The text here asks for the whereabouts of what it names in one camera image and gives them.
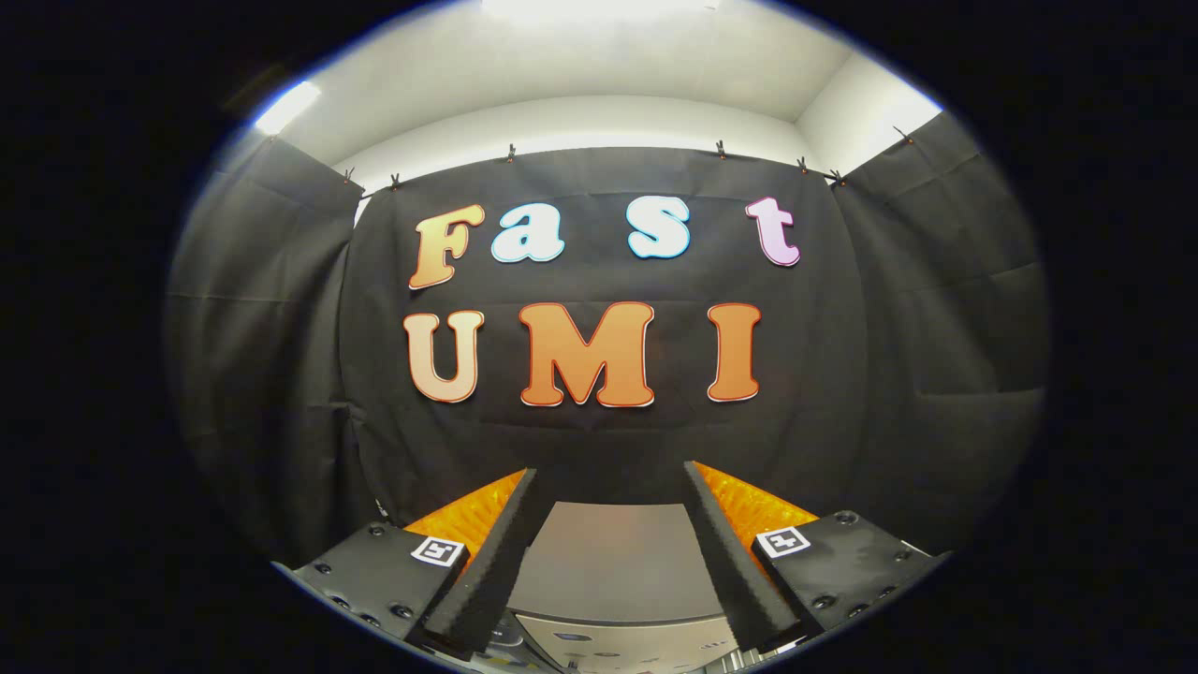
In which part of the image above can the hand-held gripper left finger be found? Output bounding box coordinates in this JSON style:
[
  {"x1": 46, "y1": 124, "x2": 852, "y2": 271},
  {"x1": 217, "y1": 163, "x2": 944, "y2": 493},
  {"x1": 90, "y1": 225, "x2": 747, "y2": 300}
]
[{"x1": 290, "y1": 468, "x2": 541, "y2": 662}]

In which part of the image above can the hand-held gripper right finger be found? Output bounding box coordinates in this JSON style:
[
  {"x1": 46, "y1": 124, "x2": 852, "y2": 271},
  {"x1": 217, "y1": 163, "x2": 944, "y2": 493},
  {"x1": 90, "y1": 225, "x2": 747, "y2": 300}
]
[{"x1": 681, "y1": 460, "x2": 953, "y2": 654}]

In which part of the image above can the black backdrop cloth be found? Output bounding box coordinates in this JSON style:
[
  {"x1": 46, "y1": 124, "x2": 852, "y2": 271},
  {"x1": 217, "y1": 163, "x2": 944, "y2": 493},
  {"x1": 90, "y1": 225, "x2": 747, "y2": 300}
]
[{"x1": 164, "y1": 110, "x2": 1049, "y2": 563}]

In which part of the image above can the ceiling light panel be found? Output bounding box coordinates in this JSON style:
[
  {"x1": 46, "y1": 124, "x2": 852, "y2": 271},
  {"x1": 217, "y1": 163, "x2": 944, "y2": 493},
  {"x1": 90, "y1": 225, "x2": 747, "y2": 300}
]
[
  {"x1": 255, "y1": 81, "x2": 321, "y2": 137},
  {"x1": 482, "y1": 0, "x2": 723, "y2": 22}
]

